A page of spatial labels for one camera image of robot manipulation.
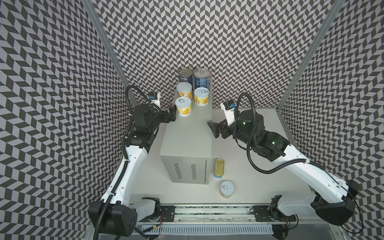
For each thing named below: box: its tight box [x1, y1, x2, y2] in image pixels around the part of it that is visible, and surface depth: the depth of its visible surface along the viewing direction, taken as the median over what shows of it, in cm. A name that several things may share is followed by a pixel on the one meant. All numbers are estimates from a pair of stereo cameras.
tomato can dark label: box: [178, 68, 193, 85], surface depth 76 cm
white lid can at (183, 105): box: [175, 96, 192, 117], surface depth 69 cm
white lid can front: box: [219, 180, 235, 199], surface depth 77 cm
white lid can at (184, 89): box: [176, 81, 193, 100], surface depth 72 cm
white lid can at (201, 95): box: [193, 87, 210, 107], surface depth 73 cm
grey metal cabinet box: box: [159, 79, 214, 185], surface depth 66 cm
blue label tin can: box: [193, 68, 211, 90], surface depth 75 cm
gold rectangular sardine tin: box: [214, 158, 225, 179], surface depth 86 cm
